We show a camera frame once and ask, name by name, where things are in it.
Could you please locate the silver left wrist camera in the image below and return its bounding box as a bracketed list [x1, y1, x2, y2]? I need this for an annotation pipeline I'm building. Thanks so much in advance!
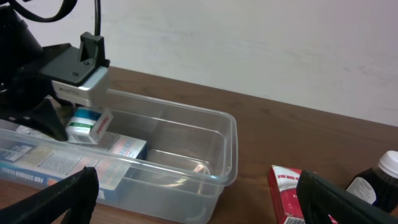
[52, 67, 109, 106]

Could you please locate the clear plastic container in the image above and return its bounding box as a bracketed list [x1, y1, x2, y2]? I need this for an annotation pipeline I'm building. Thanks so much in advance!
[1, 90, 238, 223]

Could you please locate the red medicine box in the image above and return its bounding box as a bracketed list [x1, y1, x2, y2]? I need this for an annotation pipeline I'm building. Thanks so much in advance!
[268, 164, 338, 224]

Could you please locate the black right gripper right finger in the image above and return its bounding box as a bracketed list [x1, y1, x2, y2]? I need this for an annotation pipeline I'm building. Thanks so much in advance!
[296, 170, 397, 224]

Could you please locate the dark bottle white cap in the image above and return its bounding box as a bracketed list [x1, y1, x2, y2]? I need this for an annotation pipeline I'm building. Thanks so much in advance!
[346, 151, 397, 213]

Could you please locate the white Panadol box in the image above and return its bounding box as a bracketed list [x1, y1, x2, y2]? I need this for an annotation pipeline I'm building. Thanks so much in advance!
[65, 107, 114, 144]

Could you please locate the blue KoolFever box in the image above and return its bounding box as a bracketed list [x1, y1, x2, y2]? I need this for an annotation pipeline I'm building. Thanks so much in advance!
[1, 128, 147, 206]

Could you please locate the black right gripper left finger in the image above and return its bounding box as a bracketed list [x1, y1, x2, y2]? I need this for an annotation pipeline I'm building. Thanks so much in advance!
[1, 167, 99, 224]

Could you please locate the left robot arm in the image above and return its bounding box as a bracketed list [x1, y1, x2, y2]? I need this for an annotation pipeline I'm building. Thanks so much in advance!
[1, 1, 113, 144]

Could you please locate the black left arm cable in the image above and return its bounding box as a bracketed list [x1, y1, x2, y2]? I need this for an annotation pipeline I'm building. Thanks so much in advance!
[7, 0, 102, 37]

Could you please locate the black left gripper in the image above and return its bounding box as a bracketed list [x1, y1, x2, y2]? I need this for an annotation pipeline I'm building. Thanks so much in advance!
[1, 32, 109, 141]

